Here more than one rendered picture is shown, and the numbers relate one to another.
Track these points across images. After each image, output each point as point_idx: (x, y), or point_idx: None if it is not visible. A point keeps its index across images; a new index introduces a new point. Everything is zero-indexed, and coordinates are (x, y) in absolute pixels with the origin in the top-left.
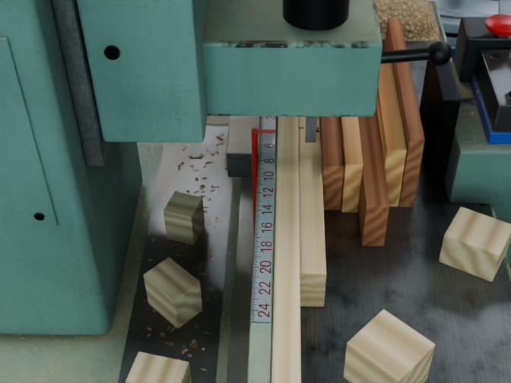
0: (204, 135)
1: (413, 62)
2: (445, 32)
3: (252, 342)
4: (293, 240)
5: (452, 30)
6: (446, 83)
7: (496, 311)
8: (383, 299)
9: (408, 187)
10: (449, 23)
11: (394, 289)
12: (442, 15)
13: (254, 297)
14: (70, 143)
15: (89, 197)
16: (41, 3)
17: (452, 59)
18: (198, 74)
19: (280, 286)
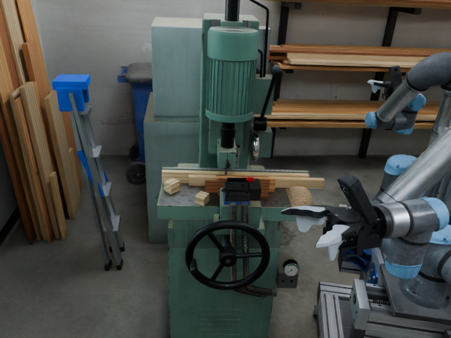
0: (209, 152)
1: (278, 201)
2: (377, 262)
3: (170, 167)
4: (194, 172)
5: (378, 263)
6: (233, 178)
7: (186, 202)
8: (190, 191)
9: (217, 190)
10: (378, 259)
11: (192, 192)
12: (384, 259)
13: (180, 167)
14: (202, 139)
15: (205, 154)
16: (204, 115)
17: (374, 275)
18: (209, 139)
19: (183, 170)
